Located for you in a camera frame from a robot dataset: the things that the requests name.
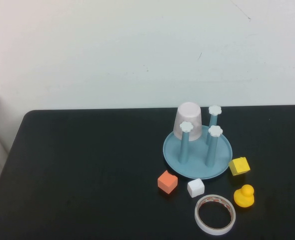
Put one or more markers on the blue cup stand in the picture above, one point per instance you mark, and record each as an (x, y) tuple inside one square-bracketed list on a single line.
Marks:
[(197, 160)]

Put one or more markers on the orange cube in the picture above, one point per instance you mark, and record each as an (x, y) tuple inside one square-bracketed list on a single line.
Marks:
[(167, 182)]

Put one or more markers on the pink plastic cup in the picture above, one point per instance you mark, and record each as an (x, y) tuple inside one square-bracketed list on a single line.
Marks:
[(188, 115)]

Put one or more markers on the white cube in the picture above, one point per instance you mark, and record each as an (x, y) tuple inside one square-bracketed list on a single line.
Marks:
[(195, 188)]

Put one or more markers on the white tape roll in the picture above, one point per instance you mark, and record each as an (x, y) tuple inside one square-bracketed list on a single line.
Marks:
[(200, 221)]

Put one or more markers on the yellow cube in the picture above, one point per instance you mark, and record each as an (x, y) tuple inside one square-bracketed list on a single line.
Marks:
[(240, 167)]

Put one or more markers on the yellow rubber duck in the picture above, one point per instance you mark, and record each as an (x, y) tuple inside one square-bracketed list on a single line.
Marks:
[(244, 197)]

